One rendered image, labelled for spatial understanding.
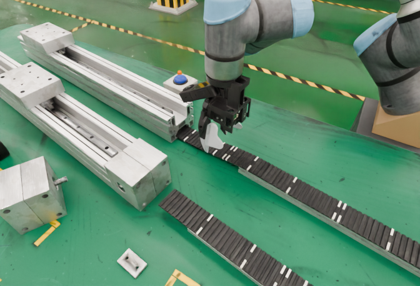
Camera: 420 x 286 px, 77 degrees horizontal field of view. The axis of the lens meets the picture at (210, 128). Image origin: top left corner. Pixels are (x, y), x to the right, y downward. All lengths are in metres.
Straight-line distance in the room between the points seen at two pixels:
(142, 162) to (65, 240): 0.22
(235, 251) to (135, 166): 0.26
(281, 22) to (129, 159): 0.40
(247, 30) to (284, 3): 0.08
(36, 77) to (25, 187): 0.37
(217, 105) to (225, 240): 0.27
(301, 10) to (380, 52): 0.32
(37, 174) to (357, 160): 0.74
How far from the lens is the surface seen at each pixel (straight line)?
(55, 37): 1.12
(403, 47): 0.74
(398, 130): 0.88
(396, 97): 0.84
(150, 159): 0.58
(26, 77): 0.91
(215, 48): 0.48
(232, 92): 0.53
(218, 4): 0.45
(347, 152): 0.80
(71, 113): 0.83
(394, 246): 0.64
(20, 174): 0.67
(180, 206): 0.58
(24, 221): 0.67
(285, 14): 0.50
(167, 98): 0.76
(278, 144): 0.75
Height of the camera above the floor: 1.31
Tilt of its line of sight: 43 degrees down
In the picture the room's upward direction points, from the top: straight up
